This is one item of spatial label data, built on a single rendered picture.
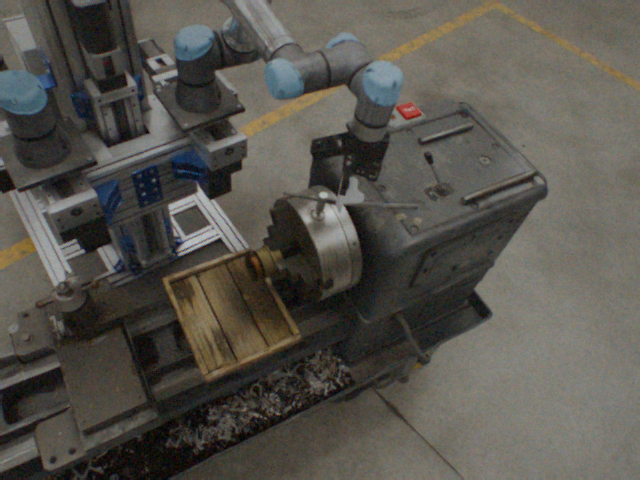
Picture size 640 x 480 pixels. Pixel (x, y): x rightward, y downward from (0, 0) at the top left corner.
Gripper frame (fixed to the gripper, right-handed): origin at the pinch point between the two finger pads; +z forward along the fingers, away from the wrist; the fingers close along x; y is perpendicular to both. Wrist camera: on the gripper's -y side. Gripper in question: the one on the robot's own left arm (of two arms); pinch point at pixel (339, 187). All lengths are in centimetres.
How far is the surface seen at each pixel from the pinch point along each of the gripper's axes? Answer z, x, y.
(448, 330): 80, 7, 58
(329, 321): 49, -13, 7
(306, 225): 12.7, -4.1, -5.9
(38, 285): 143, 19, -127
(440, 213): 9.7, 6.5, 28.8
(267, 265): 25.0, -11.1, -14.0
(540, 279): 135, 77, 133
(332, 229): 13.4, -3.2, 0.9
